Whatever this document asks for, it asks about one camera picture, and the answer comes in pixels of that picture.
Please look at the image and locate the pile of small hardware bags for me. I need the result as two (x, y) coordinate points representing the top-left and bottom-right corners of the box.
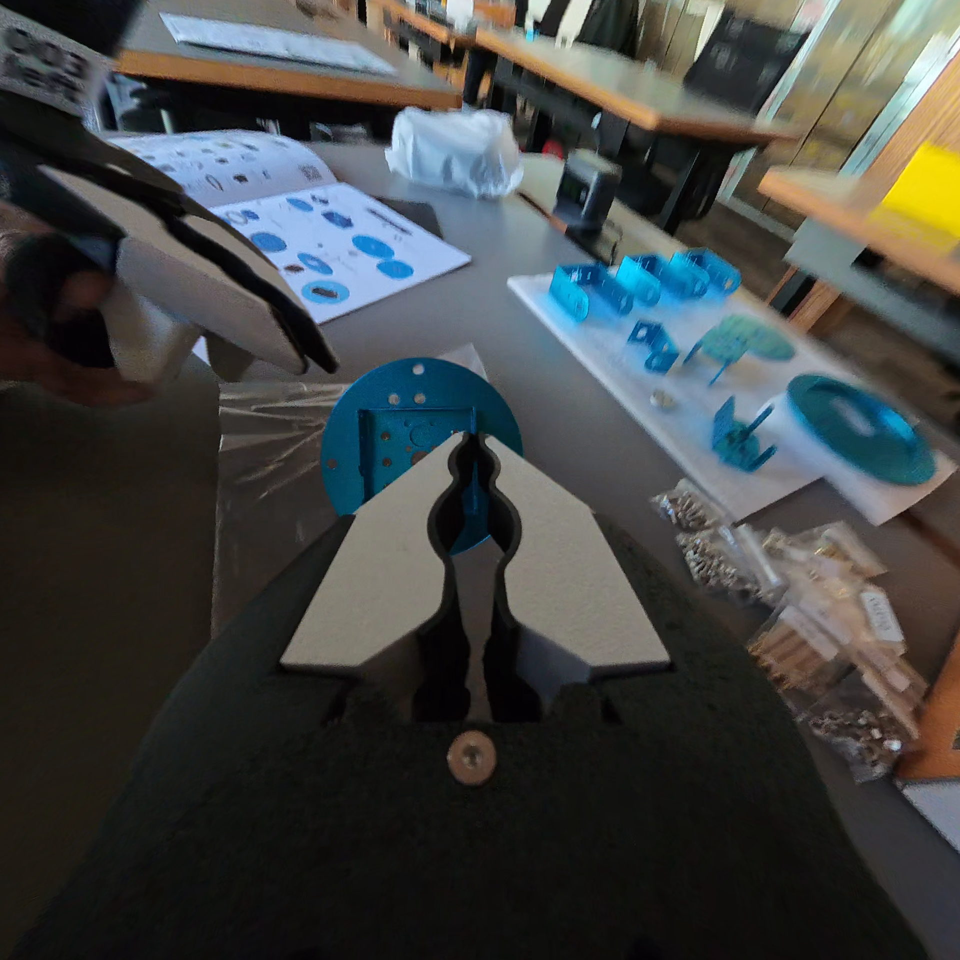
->
(651, 478), (931, 785)

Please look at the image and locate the small grey power unit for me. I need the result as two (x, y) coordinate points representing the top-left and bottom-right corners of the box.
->
(553, 148), (625, 245)

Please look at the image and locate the blue round plate with bracket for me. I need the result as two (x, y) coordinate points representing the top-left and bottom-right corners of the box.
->
(320, 357), (524, 556)

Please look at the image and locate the crumpled white plastic bag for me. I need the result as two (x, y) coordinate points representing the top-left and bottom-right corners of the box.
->
(384, 106), (526, 201)

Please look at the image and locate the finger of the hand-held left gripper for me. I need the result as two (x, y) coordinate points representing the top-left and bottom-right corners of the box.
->
(111, 141), (340, 375)
(41, 166), (312, 378)

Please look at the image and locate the blue long-armed bracket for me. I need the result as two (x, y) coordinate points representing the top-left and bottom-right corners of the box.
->
(711, 396), (779, 474)

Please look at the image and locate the black mesh crate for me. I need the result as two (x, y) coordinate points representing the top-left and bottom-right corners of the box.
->
(684, 11), (811, 106)

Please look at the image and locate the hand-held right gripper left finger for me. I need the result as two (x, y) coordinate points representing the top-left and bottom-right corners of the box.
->
(279, 431), (481, 725)

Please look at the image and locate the white foam sheet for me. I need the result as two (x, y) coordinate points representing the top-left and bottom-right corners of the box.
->
(507, 271), (960, 526)

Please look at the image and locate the small blue metal bracket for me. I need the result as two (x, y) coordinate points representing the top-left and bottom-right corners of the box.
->
(628, 321), (681, 374)

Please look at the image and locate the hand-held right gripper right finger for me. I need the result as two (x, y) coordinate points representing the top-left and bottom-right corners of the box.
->
(474, 433), (672, 725)

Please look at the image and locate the person's left hand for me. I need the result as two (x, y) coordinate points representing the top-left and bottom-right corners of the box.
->
(0, 204), (156, 411)

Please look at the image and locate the white paper sheet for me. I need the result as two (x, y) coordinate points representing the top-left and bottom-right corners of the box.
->
(159, 11), (399, 76)

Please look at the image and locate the instruction booklet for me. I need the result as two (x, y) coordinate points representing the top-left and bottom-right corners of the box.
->
(107, 131), (474, 325)

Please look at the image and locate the teal plate on thin posts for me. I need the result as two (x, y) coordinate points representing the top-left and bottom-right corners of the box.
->
(684, 313), (796, 385)

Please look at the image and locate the yellow bin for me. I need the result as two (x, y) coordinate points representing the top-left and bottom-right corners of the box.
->
(883, 141), (960, 235)

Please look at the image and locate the clear plastic bag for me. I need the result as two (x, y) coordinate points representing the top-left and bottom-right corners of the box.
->
(212, 343), (496, 639)

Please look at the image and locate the large blue round base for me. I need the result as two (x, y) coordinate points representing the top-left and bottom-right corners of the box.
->
(786, 373), (939, 489)

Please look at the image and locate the orange-edged background desk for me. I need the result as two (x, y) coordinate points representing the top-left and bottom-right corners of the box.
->
(474, 26), (800, 151)
(112, 0), (465, 114)
(757, 165), (960, 297)

